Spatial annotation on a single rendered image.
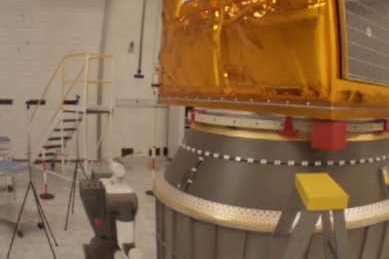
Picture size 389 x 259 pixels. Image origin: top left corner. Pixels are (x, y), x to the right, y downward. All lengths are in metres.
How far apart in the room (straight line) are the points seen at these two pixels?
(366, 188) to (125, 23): 8.86
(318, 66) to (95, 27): 8.48
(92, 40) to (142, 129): 2.92
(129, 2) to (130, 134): 3.75
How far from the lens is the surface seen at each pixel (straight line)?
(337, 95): 1.69
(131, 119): 10.07
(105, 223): 1.85
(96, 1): 9.91
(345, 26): 1.73
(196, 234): 2.18
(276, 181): 1.98
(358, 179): 2.10
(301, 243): 1.23
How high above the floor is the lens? 1.83
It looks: 2 degrees down
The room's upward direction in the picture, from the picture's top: 2 degrees clockwise
